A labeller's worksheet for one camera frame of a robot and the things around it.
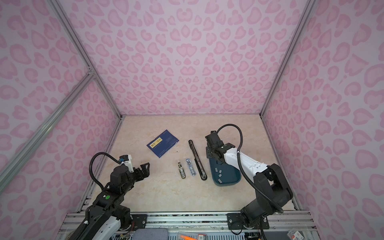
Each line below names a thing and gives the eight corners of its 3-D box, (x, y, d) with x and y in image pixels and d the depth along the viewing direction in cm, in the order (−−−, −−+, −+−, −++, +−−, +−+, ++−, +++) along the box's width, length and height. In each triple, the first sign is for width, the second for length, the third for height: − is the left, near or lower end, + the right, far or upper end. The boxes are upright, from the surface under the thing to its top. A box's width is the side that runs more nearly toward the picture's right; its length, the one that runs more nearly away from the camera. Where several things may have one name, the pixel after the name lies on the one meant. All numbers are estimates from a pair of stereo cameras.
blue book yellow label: (147, 147, 104) (145, 145, 102) (166, 131, 113) (166, 129, 111) (160, 159, 98) (159, 157, 96) (179, 141, 107) (179, 139, 105)
